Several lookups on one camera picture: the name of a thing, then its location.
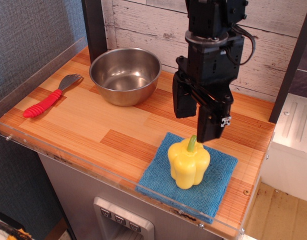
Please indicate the clear acrylic guard rail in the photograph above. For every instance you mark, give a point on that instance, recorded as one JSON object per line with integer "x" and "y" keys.
{"x": 91, "y": 148}

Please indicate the dark right shelf post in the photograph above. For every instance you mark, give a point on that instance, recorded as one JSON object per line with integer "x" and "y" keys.
{"x": 290, "y": 73}

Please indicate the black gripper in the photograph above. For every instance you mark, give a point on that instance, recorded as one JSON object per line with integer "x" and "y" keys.
{"x": 210, "y": 66}

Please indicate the white toy sink unit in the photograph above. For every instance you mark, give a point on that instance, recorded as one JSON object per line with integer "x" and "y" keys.
{"x": 285, "y": 165}

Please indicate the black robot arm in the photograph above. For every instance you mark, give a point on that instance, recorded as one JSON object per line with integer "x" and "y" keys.
{"x": 212, "y": 18}

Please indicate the silver toy fridge cabinet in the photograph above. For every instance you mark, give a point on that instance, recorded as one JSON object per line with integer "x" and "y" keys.
{"x": 101, "y": 203}

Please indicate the blue folded cloth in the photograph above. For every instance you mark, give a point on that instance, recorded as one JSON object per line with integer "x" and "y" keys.
{"x": 202, "y": 200}

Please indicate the yellow object at bottom left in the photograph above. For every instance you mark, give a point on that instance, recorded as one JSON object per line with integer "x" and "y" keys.
{"x": 18, "y": 234}

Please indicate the stainless steel bowl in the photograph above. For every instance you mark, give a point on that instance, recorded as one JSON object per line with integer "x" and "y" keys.
{"x": 126, "y": 76}

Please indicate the yellow capsicum with green stem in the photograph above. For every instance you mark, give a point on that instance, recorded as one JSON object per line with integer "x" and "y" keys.
{"x": 188, "y": 161}

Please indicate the dark shelf post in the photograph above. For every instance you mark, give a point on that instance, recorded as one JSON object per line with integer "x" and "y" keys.
{"x": 94, "y": 27}
{"x": 290, "y": 73}

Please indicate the dark left shelf post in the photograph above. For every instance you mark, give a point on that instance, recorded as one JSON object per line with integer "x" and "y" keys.
{"x": 94, "y": 27}

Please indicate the spork with red handle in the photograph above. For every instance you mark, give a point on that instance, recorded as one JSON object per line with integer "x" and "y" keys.
{"x": 39, "y": 108}

